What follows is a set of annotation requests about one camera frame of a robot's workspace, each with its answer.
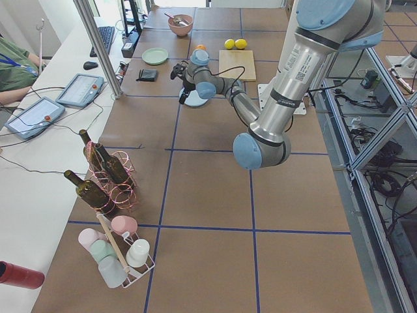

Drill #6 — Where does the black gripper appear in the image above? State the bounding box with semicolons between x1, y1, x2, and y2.
179;76;195;104

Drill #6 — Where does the light blue plate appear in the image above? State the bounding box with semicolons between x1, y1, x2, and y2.
184;90;208;107

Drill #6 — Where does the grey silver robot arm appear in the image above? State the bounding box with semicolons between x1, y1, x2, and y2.
171;1;386;170

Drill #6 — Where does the pale green plate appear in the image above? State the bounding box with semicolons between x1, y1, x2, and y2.
141;48;169;65

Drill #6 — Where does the folded grey cloth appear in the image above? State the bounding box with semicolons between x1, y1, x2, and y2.
136;69;158;82

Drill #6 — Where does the bamboo cutting board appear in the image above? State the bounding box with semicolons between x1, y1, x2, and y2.
219;50;257;82

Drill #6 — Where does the lower yellow lemon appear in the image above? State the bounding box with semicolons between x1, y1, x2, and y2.
223;38;235;50

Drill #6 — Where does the yellow lemon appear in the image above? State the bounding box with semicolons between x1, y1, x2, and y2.
235;38;248;50
223;38;235;50

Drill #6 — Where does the pink bowl with ice cubes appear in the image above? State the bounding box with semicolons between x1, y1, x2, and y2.
166;14;194;37

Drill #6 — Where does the shiny metal scoop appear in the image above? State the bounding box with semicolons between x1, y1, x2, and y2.
164;12;192;27

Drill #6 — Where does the upper yellow lemon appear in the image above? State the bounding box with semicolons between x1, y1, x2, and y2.
235;38;248;50

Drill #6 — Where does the black keyboard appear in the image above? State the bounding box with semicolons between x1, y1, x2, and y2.
98;26;115;54

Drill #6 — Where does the black computer mouse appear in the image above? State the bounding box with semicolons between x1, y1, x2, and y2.
83;61;98;70

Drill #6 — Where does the far blue teach pendant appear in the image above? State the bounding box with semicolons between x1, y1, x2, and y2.
56;73;104;108

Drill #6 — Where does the blue teach pendant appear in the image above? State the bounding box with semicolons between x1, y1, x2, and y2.
56;73;104;108
5;97;65;140

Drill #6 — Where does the dark green wine bottle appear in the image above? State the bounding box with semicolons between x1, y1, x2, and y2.
64;170;117;217
79;129;102;172
94;143;134;190

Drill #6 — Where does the near blue teach pendant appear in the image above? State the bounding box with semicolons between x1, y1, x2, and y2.
5;97;65;140

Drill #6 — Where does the seated person green shirt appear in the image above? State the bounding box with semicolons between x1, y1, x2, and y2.
1;37;46;106

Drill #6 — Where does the white plastic cup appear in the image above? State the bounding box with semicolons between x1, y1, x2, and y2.
126;239;150;267

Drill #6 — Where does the pale pink plastic cup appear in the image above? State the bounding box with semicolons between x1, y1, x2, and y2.
78;228;108;252

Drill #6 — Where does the mint green plastic cup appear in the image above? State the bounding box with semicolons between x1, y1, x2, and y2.
89;239;117;263

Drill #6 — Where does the grey translucent plastic cup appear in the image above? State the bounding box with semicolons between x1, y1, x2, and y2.
98;256;128;288

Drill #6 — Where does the red cylindrical bottle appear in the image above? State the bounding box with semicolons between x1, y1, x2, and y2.
1;261;45;290

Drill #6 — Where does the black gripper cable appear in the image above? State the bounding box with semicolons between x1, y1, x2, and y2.
177;59;248;98

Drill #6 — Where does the copper wire bottle rack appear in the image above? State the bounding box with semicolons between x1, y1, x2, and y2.
83;141;139;213

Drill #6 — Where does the aluminium frame post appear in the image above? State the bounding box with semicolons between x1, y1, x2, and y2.
73;0;122;99

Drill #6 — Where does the wooden rack handle rod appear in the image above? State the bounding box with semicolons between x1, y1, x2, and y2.
96;213;130;273

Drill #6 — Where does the white wire cup rack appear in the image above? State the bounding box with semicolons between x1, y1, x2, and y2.
96;214;155;288

